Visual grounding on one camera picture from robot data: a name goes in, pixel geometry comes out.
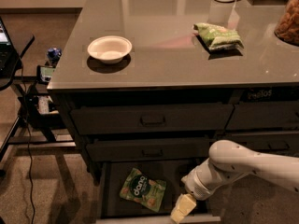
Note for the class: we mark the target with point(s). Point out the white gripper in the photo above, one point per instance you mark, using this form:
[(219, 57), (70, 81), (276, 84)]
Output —
[(195, 187)]

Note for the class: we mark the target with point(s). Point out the green rice chip bag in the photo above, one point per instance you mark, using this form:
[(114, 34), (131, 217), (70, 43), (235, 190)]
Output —
[(139, 188)]

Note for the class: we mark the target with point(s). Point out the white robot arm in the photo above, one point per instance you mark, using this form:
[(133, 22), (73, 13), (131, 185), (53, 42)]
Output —
[(227, 162)]

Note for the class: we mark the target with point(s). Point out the open bottom drawer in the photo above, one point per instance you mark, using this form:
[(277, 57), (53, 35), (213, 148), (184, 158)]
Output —
[(112, 209)]

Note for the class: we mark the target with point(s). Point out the middle left drawer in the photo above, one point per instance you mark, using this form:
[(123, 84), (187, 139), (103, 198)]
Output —
[(149, 149)]

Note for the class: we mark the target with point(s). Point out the top left drawer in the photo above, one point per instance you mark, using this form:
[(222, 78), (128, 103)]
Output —
[(151, 118)]

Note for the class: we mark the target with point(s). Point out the middle right drawer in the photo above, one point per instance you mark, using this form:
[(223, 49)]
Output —
[(282, 143)]

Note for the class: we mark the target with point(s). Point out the dark drawer cabinet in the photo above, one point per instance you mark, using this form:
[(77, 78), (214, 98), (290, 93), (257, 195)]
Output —
[(169, 64)]

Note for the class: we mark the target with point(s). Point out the top right drawer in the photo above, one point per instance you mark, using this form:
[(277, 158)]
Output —
[(264, 115)]

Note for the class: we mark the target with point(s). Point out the green snack bag on counter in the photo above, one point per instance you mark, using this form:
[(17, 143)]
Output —
[(217, 37)]

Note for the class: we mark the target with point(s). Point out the white paper bowl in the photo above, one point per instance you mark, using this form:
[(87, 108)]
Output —
[(109, 49)]

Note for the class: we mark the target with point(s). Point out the black smartphone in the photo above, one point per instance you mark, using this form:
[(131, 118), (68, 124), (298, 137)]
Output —
[(44, 74)]

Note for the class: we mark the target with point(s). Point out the black laptop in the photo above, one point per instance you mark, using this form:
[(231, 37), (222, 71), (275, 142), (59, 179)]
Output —
[(8, 54)]

